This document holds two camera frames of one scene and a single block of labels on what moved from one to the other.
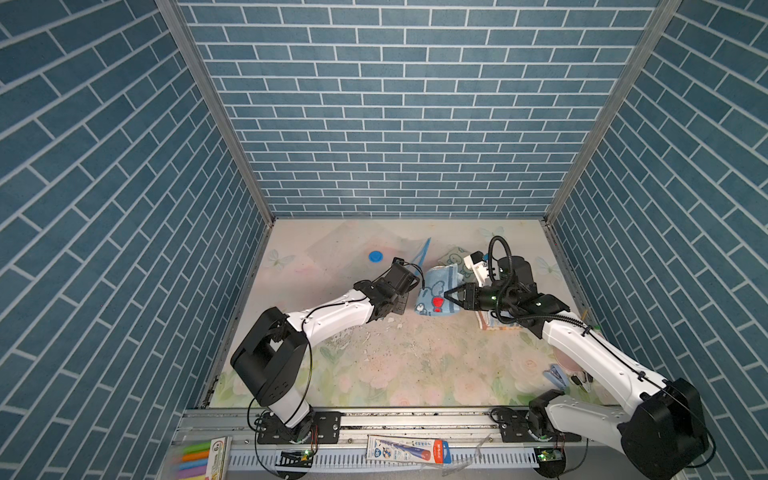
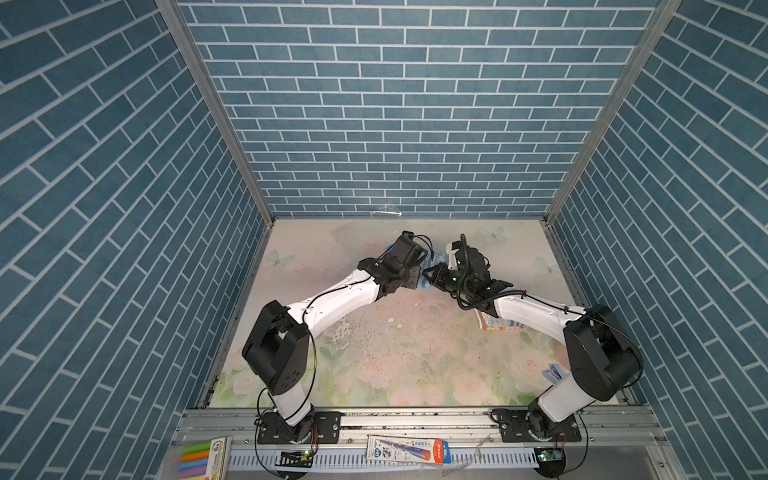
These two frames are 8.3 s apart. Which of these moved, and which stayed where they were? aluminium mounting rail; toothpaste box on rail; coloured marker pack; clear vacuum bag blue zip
Moved: clear vacuum bag blue zip
Stayed: toothpaste box on rail; coloured marker pack; aluminium mounting rail
